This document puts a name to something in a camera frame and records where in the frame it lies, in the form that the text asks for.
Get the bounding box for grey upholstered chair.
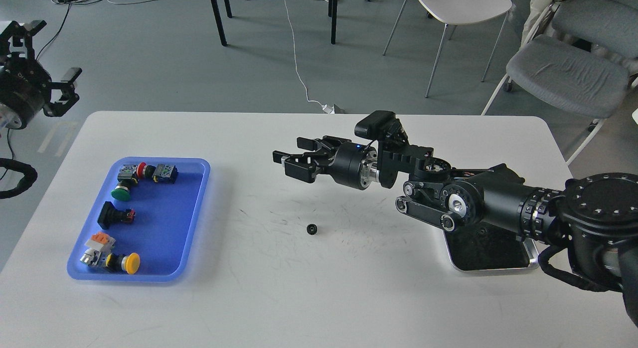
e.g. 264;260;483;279
484;0;638;164

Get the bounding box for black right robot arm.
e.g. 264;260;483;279
273;135;638;323

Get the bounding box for white plastic chair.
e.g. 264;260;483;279
382;0;513;98

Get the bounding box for orange white switch block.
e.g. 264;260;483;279
80;232;116;267

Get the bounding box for red push button switch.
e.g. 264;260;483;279
117;162;157;183

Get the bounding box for black contact block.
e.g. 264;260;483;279
151;164;178;184

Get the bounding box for black cable on floor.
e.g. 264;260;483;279
0;0;120;185

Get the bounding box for blue plastic tray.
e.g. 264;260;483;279
67;157;210;283

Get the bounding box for black table legs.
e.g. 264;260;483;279
207;0;339;47

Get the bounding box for silver metal tray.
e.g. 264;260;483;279
444;223;538;274

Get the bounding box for green push button switch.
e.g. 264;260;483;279
110;180;134;202

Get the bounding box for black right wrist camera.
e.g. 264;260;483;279
354;110;408;142

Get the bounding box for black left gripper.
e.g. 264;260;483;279
0;19;82;130

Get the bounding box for small black gear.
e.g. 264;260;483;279
306;223;318;236

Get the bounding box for yellow push button switch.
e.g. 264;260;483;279
103;252;141;275

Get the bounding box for black selector switch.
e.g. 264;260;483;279
97;201;136;230

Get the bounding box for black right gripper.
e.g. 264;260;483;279
273;135;380;190

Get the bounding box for white cable on floor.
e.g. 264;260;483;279
107;0;345;115

